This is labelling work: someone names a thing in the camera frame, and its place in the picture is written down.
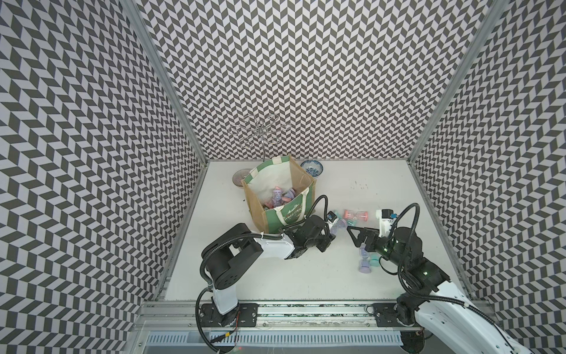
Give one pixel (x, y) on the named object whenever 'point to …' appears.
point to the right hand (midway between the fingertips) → (355, 233)
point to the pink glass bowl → (239, 175)
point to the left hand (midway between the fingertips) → (330, 235)
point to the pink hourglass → (360, 214)
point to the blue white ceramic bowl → (313, 167)
